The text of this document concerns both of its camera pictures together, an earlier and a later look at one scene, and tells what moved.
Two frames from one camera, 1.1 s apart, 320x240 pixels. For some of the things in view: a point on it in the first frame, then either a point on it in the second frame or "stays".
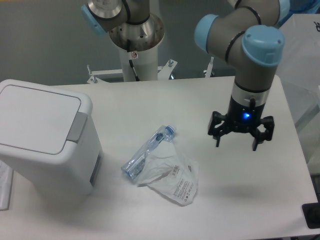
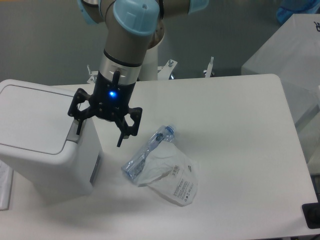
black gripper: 242,118 -> 110,102
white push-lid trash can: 48,142 stays
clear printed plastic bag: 172,174 stays
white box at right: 299,72 stays
